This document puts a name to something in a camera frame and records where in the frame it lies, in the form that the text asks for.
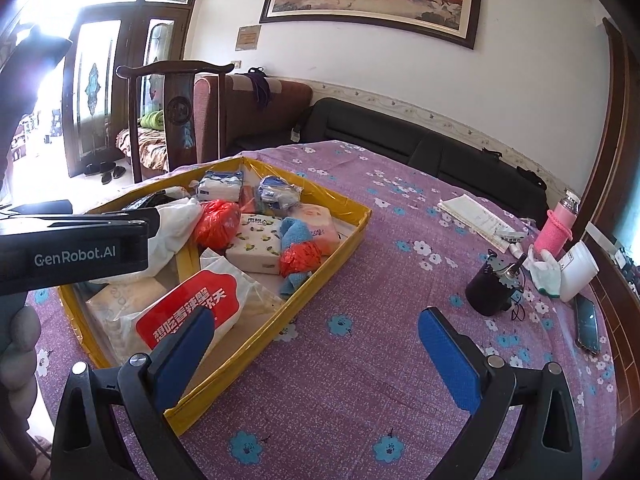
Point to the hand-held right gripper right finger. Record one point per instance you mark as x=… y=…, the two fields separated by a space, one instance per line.
x=447 y=360

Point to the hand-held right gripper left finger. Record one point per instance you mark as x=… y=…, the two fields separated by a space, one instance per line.
x=182 y=355

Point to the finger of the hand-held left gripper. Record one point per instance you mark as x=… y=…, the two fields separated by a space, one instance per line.
x=100 y=220

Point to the red-label striped snack bag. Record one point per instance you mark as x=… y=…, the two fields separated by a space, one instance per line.
x=200 y=305

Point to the beige tissue pack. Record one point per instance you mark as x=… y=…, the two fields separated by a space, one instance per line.
x=120 y=310

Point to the white plastic bag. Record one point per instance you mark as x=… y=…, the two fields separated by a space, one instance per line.
x=170 y=230

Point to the blue flower print tissue pack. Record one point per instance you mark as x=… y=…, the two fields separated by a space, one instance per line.
x=220 y=187

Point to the yellow cardboard box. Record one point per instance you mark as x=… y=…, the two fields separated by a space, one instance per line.
x=300 y=305

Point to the lemon print tissue pack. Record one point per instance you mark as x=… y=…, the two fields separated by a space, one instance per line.
x=252 y=245

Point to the small red plastic bag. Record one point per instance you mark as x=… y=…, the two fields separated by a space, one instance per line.
x=300 y=260

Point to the blue towel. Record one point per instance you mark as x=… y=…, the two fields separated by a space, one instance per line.
x=300 y=230

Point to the blue yellow tissue pack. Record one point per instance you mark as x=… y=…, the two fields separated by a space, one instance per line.
x=277 y=192

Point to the small peach tissue pack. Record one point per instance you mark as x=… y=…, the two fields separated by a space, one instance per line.
x=320 y=225

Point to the person's left hand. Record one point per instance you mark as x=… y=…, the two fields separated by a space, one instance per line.
x=20 y=360

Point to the black shoes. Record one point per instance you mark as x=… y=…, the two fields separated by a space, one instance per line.
x=105 y=171

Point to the black electric motor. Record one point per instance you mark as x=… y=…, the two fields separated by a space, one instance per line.
x=492 y=285

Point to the purple floral tablecloth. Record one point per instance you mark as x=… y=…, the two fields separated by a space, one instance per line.
x=375 y=285

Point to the green cloth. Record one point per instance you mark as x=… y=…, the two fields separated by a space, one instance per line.
x=151 y=120

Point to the white glove green cuff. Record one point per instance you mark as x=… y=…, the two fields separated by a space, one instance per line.
x=545 y=275

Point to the dark wooden chair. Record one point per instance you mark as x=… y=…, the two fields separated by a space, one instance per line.
x=175 y=110

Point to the white remote control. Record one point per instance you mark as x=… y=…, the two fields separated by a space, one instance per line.
x=510 y=236

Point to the black smartphone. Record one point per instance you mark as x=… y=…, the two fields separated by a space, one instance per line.
x=587 y=325

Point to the paper notebook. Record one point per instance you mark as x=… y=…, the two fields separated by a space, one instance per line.
x=475 y=215

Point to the white plastic jar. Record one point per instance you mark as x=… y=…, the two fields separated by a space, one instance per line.
x=580 y=270

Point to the pink thermos bottle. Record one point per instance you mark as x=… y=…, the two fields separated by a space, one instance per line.
x=555 y=225

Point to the brown armchair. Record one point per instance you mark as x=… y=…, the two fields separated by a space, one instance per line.
x=240 y=115

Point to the wooden glass door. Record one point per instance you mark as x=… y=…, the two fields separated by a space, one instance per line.
x=125 y=35

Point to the windowsill clutter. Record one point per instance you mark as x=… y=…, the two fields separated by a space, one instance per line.
x=627 y=270

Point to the purple cloth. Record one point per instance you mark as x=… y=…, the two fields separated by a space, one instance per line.
x=260 y=90

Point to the black sofa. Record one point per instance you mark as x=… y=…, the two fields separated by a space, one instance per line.
x=400 y=150

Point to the small wall plaque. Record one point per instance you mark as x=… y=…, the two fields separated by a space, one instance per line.
x=248 y=38

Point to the wooden window frame panel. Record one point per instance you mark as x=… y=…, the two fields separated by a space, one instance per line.
x=615 y=160

